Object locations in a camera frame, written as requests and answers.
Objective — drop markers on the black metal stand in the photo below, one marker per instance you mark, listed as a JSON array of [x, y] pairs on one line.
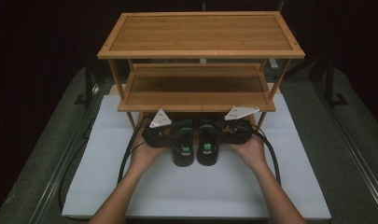
[[87, 84], [331, 81]]

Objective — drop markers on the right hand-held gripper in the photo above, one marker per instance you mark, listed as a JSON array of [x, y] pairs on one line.
[[239, 127]]

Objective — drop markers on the black sneaker green tab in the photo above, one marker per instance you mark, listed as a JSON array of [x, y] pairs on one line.
[[208, 147], [183, 149]]

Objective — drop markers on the person's right hand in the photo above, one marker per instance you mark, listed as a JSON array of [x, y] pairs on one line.
[[253, 154]]

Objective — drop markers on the person's left hand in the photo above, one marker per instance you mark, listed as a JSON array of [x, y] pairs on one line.
[[143, 157]]

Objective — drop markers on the metal floor rail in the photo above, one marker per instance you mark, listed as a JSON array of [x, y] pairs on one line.
[[354, 146], [63, 168]]

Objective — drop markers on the wooden shoe rack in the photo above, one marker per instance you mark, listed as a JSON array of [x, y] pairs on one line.
[[202, 34]]

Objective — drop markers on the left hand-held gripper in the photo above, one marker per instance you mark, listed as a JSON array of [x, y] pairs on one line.
[[160, 119]]

